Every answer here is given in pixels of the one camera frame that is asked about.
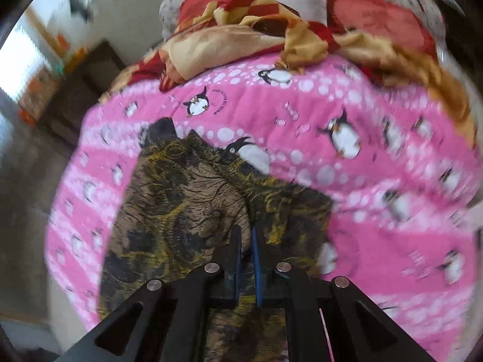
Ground pink penguin blanket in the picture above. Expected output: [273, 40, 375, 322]
[43, 53, 483, 362]

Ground orange items on cabinet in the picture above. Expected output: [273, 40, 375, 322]
[17, 33, 92, 125]

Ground brown patterned garment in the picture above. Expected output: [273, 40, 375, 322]
[97, 117, 335, 362]

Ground dark furniture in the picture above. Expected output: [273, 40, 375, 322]
[434, 0, 483, 68]

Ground grey patterned pillow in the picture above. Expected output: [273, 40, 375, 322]
[158, 0, 448, 63]

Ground window with blinds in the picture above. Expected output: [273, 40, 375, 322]
[0, 32, 43, 97]

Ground dark wooden cabinet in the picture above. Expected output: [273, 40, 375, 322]
[37, 40, 128, 148]

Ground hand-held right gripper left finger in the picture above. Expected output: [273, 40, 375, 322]
[53, 224, 243, 362]

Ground red and gold blanket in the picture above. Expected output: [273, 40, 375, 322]
[97, 0, 478, 152]

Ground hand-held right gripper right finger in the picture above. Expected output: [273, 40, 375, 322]
[250, 226, 435, 362]

